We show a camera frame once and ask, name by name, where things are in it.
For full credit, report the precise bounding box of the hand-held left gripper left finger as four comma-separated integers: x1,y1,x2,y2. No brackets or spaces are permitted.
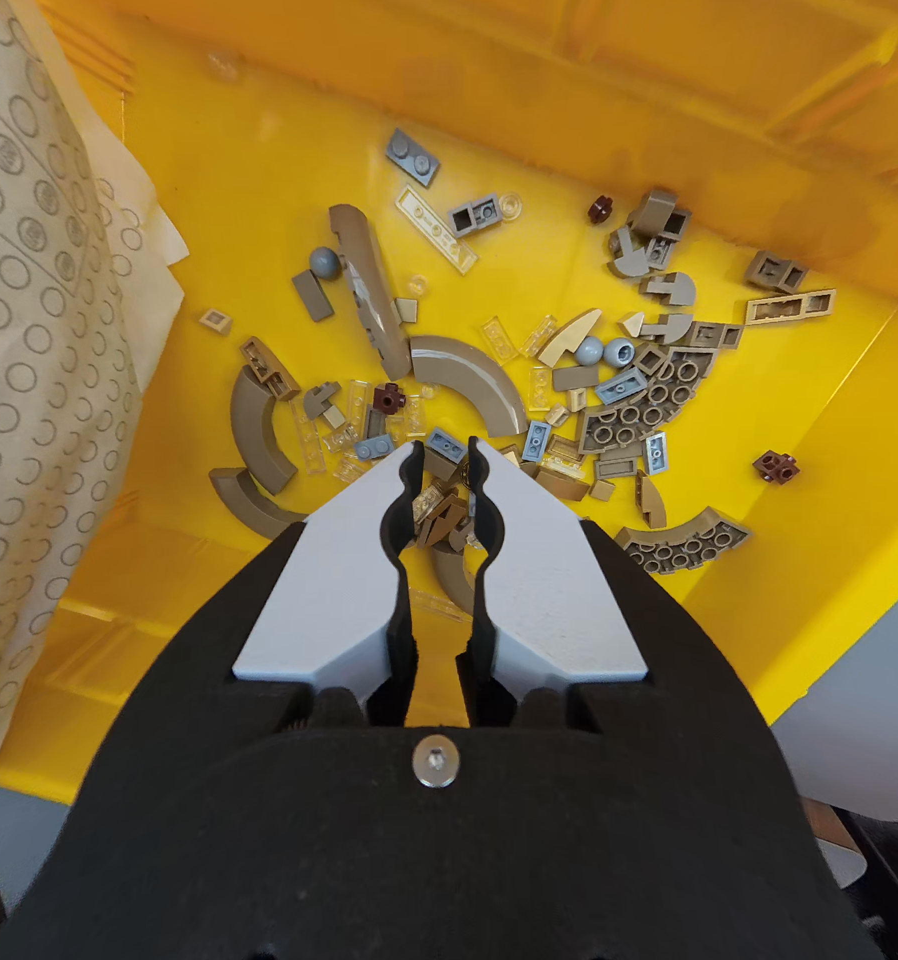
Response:
233,441,425,725

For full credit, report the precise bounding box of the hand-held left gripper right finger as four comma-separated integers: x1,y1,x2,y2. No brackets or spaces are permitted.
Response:
456,437,648,725

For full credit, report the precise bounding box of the pile of lego pieces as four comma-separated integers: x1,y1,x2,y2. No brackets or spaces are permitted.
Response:
207,127,840,625

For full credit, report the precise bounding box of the yellow plastic bin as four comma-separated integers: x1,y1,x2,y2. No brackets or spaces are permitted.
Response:
0,0,898,810

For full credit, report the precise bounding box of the beige printed paper bag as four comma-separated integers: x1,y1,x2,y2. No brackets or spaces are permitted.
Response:
0,0,189,789

